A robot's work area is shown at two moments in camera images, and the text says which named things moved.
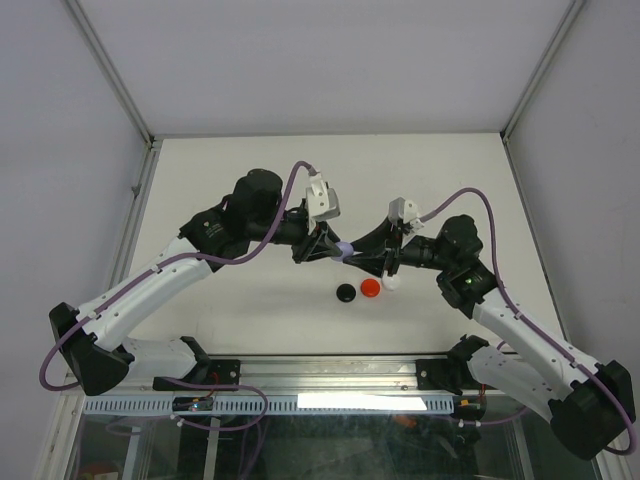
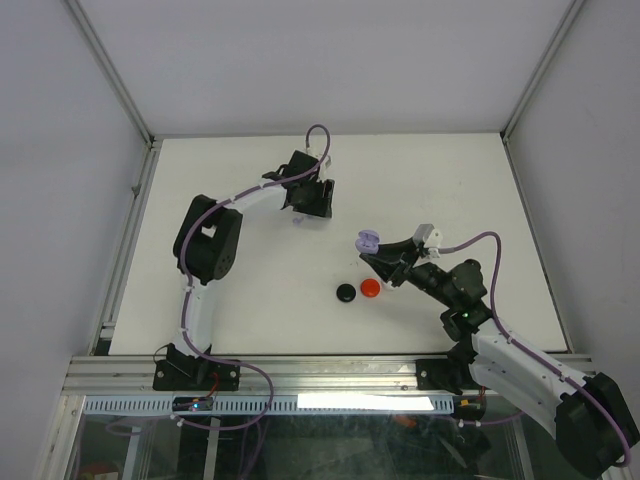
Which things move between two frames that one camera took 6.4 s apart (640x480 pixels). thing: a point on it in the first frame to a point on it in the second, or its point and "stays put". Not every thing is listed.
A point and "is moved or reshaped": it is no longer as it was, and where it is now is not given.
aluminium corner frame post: [538, 73] stays put
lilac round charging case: [347, 250] is moved or reshaped
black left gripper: [323, 248] to [323, 205]
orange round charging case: [370, 287] stays put
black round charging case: [346, 292] stays put
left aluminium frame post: [90, 32] stays put
